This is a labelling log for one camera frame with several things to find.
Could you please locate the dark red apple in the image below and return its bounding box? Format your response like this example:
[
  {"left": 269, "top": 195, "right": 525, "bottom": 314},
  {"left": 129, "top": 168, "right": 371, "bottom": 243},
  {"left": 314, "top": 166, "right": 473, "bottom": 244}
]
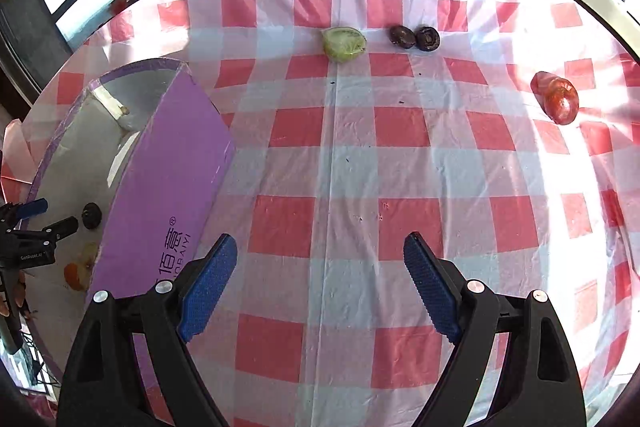
[{"left": 530, "top": 72, "right": 580, "bottom": 126}]

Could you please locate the orange mandarin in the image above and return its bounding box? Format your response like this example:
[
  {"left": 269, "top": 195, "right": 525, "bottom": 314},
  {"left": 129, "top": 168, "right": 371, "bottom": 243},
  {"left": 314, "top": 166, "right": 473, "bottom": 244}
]
[{"left": 63, "top": 262, "right": 91, "bottom": 293}]

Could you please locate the cut apple half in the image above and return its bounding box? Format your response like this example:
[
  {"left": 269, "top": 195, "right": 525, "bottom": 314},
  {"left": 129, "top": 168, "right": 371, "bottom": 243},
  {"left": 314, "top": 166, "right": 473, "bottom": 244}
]
[{"left": 76, "top": 242, "right": 100, "bottom": 284}]

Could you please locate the dark passion fruit half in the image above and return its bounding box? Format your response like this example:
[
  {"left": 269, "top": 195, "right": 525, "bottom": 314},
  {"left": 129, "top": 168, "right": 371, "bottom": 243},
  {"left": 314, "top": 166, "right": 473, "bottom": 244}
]
[
  {"left": 388, "top": 25, "right": 416, "bottom": 49},
  {"left": 414, "top": 26, "right": 440, "bottom": 52},
  {"left": 81, "top": 202, "right": 103, "bottom": 230}
]

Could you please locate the person left hand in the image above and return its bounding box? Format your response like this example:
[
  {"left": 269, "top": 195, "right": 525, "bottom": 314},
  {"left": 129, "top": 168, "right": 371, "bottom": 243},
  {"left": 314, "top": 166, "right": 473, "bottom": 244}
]
[{"left": 0, "top": 271, "right": 32, "bottom": 321}]

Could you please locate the green kiwi half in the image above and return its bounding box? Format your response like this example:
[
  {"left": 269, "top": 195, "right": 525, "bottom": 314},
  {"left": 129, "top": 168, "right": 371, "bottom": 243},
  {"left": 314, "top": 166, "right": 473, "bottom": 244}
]
[{"left": 322, "top": 27, "right": 367, "bottom": 63}]

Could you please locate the purple cardboard box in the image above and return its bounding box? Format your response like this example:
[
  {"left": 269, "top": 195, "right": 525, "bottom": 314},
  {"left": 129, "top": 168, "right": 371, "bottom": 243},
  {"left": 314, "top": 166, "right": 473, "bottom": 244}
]
[{"left": 19, "top": 56, "right": 237, "bottom": 388}]

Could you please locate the red white checkered tablecloth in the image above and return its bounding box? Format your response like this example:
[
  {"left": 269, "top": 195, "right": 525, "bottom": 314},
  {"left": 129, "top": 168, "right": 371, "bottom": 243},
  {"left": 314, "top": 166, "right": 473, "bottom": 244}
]
[{"left": 2, "top": 0, "right": 639, "bottom": 426}]

